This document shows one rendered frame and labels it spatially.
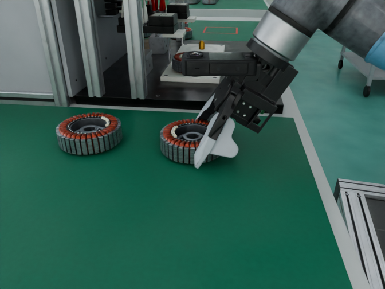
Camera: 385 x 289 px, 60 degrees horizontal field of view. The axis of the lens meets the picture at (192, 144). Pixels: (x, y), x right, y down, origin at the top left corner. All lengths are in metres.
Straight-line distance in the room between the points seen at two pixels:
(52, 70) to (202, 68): 0.39
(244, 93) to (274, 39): 0.09
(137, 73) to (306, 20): 0.39
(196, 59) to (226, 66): 0.05
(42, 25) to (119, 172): 0.38
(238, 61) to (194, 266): 0.29
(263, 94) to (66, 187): 0.33
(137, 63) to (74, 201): 0.36
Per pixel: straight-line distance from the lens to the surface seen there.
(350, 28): 0.51
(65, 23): 0.80
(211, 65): 0.51
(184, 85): 0.84
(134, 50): 0.74
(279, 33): 0.50
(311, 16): 0.51
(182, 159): 0.54
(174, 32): 0.89
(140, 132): 0.66
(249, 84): 0.54
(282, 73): 0.54
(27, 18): 0.81
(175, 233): 0.42
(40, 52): 0.82
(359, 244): 1.28
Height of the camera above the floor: 1.04
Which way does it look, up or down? 29 degrees down
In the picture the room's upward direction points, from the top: straight up
